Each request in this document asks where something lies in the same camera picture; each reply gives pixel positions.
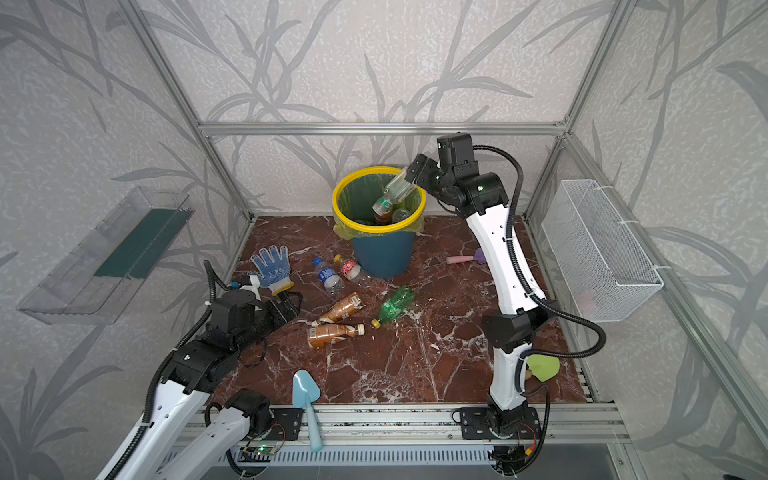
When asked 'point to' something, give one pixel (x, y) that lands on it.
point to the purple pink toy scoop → (478, 257)
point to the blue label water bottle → (400, 214)
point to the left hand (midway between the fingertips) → (298, 293)
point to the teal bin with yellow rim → (382, 256)
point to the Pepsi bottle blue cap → (332, 282)
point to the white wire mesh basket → (604, 268)
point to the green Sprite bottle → (393, 307)
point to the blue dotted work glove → (276, 269)
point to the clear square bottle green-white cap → (397, 189)
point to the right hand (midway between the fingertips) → (418, 165)
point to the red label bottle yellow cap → (351, 270)
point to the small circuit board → (255, 454)
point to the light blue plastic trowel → (304, 392)
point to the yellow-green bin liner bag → (357, 199)
